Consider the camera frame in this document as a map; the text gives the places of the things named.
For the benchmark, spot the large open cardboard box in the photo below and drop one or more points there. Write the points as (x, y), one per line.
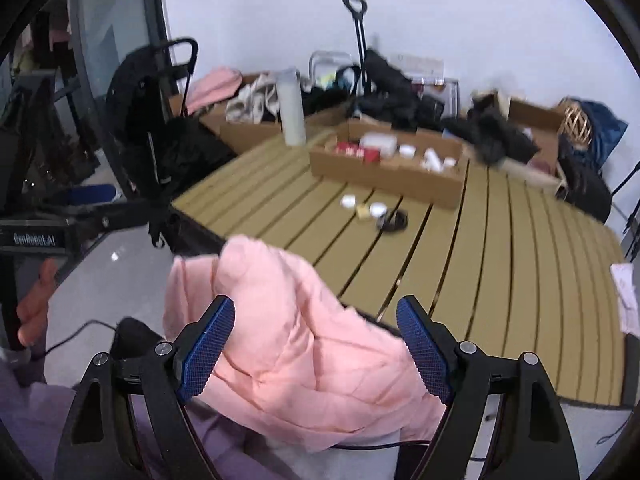
(535, 112)

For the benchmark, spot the crumpled black cloth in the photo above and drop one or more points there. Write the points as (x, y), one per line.
(495, 137)

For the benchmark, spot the long cardboard box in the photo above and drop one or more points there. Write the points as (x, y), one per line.
(245, 135)

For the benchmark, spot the black flat bar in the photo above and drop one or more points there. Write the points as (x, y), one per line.
(632, 370)

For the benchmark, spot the black tripod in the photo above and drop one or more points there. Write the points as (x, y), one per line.
(632, 200)

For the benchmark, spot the white printed box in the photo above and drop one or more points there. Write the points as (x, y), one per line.
(447, 92)

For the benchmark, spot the person's left hand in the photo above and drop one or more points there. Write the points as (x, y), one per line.
(35, 305)

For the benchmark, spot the glass door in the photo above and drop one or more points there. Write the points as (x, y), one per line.
(100, 35)

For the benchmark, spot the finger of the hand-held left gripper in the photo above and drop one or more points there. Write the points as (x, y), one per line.
(120, 212)
(90, 194)

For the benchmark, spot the pink printed papers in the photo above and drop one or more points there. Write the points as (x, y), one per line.
(627, 295)

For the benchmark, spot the wicker basket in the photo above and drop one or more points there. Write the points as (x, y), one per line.
(575, 122)

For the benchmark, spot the white thermos bottle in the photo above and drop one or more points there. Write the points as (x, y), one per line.
(292, 110)

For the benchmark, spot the beige cloth bag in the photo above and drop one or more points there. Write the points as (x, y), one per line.
(252, 100)

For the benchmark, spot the pink padded jacket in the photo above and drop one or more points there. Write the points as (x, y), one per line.
(300, 350)

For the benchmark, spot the small round silver-lidded jar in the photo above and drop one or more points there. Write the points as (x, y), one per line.
(378, 208)

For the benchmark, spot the blue jacket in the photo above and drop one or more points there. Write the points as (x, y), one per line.
(607, 127)

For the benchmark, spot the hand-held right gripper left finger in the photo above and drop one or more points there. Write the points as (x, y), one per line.
(207, 350)

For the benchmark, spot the white wall outlet strip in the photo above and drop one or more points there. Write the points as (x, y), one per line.
(417, 64)

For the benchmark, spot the small white jar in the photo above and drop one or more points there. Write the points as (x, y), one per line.
(407, 150)
(450, 162)

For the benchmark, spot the white spray bottle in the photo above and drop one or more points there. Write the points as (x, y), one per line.
(431, 160)

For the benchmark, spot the small silver tin lid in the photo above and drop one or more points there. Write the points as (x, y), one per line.
(348, 201)

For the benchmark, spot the black backpack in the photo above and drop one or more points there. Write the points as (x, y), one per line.
(585, 185)

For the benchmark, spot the small yellow box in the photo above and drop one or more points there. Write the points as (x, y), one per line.
(363, 211)

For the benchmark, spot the metal tube frame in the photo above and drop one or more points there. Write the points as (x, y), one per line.
(320, 57)

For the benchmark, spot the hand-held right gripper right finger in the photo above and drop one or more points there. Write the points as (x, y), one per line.
(425, 350)

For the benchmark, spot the translucent plastic container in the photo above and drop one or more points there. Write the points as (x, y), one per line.
(377, 142)

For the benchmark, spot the pink bag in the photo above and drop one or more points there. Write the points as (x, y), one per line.
(215, 87)

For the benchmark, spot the shallow cardboard tray box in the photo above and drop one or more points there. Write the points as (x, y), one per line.
(390, 182)

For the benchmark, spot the dark cloth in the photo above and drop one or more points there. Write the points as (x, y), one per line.
(137, 337)

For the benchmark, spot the black bag on trolley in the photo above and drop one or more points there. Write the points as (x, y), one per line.
(390, 90)

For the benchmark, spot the black folding cart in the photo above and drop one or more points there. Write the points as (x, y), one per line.
(150, 110)

